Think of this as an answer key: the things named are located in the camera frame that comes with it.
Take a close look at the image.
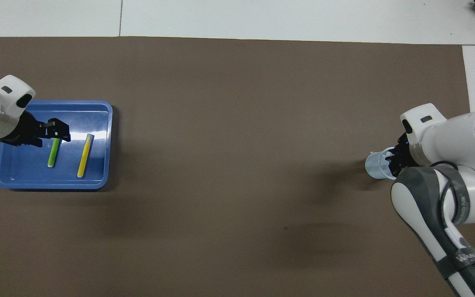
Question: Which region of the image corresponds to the blue plastic tray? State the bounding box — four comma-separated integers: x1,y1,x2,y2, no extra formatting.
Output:
0,99,114,191

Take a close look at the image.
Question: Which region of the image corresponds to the clear plastic measuring cup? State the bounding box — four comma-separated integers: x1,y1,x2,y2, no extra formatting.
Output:
364,148,399,181

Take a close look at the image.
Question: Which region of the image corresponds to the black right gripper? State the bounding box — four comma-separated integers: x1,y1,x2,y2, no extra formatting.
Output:
385,132,420,179

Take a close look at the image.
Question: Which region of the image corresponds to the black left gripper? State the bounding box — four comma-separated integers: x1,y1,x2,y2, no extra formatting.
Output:
0,112,72,148

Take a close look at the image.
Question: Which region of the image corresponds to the yellow highlighter pen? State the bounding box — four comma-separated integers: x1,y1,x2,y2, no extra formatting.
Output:
77,133,95,179

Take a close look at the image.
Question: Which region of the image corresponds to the green highlighter pen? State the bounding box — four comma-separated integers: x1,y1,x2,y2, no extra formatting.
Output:
47,138,62,169

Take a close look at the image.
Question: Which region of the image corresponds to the brown table mat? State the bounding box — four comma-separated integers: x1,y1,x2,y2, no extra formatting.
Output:
0,36,475,297

